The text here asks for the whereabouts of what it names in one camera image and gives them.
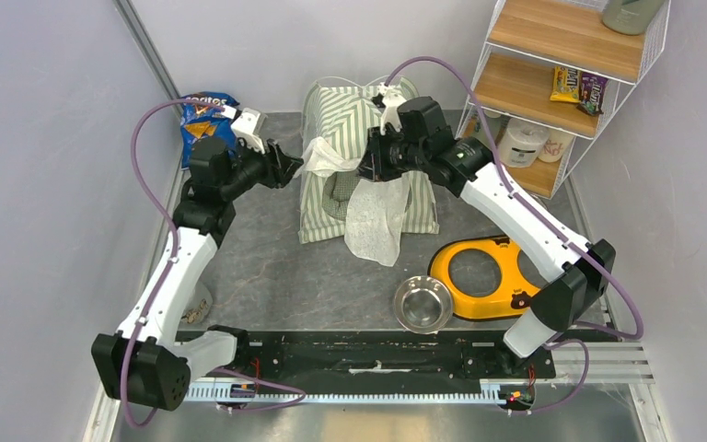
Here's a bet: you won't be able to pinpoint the blue Doritos chip bag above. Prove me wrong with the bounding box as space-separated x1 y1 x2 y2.
180 91 240 169

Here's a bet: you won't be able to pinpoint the green checked pet cushion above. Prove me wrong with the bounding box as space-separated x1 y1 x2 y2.
320 171 413 229

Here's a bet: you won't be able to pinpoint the aluminium rail frame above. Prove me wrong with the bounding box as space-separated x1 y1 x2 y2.
82 341 675 442

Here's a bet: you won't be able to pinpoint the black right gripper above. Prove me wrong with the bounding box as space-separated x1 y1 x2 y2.
354 124 428 182

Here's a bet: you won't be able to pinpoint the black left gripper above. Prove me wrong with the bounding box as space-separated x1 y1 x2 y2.
220 134 304 200

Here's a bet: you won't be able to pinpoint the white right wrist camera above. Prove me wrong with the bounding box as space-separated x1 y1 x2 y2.
371 83 406 135

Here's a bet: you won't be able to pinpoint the green bottle shelf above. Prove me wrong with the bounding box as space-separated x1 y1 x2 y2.
601 0 666 36
473 110 505 148

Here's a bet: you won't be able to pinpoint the thin white tent pole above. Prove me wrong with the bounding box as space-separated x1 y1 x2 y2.
301 76 386 145

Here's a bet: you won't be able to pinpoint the dark purple candy bag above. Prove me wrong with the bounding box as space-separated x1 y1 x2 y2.
577 72 608 116

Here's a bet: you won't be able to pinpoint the white toilet paper roll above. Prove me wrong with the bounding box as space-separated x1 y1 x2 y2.
498 119 551 169

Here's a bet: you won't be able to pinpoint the green bottle lower shelf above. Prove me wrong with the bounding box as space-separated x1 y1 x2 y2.
473 110 505 148

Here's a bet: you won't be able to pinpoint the steel bowl front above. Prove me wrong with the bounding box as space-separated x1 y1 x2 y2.
393 275 454 335

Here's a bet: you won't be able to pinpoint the green bottle top shelf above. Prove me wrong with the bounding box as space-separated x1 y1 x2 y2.
601 0 666 36

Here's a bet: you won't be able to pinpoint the yellow pet bowl holder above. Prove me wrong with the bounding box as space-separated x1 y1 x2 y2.
428 235 547 321

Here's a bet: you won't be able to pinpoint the yellow candy bag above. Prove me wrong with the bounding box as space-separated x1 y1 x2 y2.
550 65 581 104

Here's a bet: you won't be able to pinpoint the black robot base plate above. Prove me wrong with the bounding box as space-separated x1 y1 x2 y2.
227 330 557 379

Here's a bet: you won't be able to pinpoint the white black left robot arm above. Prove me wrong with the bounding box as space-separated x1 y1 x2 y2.
91 137 303 411

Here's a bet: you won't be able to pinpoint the cream printed cup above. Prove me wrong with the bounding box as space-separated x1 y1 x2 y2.
538 129 576 163

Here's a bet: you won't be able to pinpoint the white wire wooden shelf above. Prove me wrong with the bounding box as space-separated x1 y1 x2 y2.
457 0 671 198

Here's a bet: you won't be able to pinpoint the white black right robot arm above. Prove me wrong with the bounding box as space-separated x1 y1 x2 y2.
357 92 616 377

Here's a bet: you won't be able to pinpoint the green striped pet tent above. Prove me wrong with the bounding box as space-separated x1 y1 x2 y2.
296 76 439 267

